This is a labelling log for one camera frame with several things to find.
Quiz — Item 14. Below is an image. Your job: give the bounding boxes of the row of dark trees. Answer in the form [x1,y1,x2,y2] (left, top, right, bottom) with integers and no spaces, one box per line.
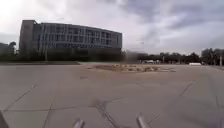
[122,47,224,67]

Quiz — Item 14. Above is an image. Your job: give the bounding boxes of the clump of trees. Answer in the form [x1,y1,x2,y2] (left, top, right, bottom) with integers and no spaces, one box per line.
[0,41,18,62]

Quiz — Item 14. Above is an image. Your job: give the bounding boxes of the dark raised kerb strip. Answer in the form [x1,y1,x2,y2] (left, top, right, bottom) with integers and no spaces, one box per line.
[0,60,82,66]

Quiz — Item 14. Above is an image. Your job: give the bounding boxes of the white vehicle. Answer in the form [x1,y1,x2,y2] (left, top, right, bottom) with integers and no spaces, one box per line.
[188,62,203,67]

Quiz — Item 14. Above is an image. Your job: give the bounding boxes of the robot's own part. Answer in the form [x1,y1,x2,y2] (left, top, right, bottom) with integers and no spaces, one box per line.
[135,115,150,128]
[72,118,85,128]

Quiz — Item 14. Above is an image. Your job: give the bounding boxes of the sandy rubble patch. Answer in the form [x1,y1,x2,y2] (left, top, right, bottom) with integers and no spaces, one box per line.
[84,63,177,74]

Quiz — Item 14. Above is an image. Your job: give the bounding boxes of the grey paved plaza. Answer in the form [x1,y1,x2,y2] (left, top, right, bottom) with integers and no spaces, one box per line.
[0,62,224,128]

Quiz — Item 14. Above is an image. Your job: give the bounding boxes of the large curved glass-fronted building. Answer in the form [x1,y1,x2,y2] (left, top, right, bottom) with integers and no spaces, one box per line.
[18,19,124,62]

